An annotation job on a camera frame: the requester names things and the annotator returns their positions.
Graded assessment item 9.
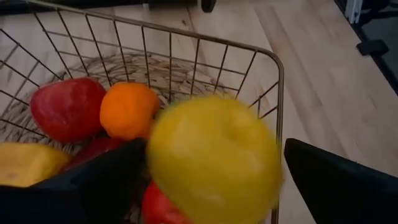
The orange red round fruit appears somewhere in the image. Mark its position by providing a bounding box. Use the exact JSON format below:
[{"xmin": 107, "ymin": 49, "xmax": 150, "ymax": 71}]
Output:
[{"xmin": 141, "ymin": 180, "xmax": 195, "ymax": 224}]

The red apple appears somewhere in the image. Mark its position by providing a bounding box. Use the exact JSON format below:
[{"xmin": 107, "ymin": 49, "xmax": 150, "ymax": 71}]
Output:
[{"xmin": 30, "ymin": 77, "xmax": 107, "ymax": 144}]

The yellow bell pepper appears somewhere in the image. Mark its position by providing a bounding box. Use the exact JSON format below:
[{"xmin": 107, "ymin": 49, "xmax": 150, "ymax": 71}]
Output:
[{"xmin": 0, "ymin": 142, "xmax": 72, "ymax": 188}]

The yellow apple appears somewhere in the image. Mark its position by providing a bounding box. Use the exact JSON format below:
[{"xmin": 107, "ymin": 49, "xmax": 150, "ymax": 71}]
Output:
[{"xmin": 146, "ymin": 95, "xmax": 284, "ymax": 224}]

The orange mandarin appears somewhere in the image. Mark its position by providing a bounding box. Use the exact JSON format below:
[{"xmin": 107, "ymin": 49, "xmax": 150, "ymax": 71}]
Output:
[{"xmin": 99, "ymin": 81, "xmax": 161, "ymax": 141}]

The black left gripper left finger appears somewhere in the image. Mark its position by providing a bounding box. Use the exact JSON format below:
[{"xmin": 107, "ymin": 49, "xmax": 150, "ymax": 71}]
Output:
[{"xmin": 0, "ymin": 138, "xmax": 149, "ymax": 224}]

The metal wire basket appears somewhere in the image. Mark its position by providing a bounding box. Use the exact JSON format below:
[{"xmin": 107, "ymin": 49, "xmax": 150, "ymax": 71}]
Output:
[{"xmin": 0, "ymin": 0, "xmax": 285, "ymax": 224}]

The dark maroon apple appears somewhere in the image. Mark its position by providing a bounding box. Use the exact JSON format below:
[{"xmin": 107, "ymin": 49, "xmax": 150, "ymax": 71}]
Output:
[{"xmin": 62, "ymin": 136, "xmax": 128, "ymax": 172}]

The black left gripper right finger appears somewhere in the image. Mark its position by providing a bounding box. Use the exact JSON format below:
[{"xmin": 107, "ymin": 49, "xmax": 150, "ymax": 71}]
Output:
[{"xmin": 284, "ymin": 138, "xmax": 398, "ymax": 224}]

